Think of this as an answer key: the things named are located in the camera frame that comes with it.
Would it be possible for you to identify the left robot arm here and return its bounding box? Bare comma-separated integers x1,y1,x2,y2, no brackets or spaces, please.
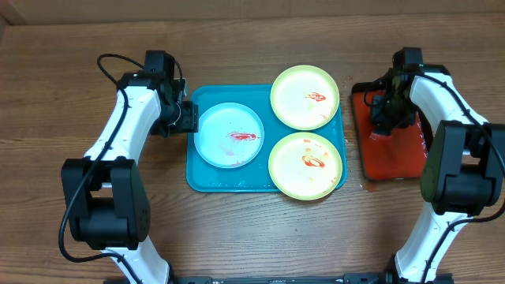
58,50,198,283

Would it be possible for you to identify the black tray red liquid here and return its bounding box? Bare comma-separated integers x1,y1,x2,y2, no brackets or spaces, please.
350,82,432,181

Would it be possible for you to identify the teal plastic tray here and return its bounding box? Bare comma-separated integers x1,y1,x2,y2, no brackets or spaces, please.
185,84,349,194

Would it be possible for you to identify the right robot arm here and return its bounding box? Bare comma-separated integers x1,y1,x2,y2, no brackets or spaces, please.
365,47,504,283

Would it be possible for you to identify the yellow-green plate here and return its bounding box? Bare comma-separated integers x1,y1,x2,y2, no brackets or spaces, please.
268,132,343,201
270,65,340,130

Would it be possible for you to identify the light blue plate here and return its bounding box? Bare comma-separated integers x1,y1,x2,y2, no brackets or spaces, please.
193,103,264,169

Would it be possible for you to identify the red sponge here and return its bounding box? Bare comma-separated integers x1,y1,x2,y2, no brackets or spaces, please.
369,133,392,141

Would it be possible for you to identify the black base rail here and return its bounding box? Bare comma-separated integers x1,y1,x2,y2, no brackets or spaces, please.
170,272,406,284

